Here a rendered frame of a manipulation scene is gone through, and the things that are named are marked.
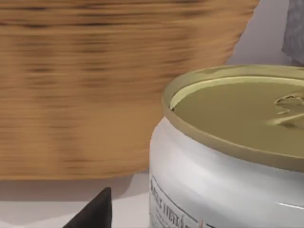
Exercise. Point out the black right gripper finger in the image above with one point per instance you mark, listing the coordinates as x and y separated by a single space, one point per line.
98 211

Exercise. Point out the silver can with gold lid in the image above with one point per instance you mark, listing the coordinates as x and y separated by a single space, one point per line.
213 154

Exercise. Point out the brown woven basket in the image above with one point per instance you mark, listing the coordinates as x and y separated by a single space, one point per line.
83 83

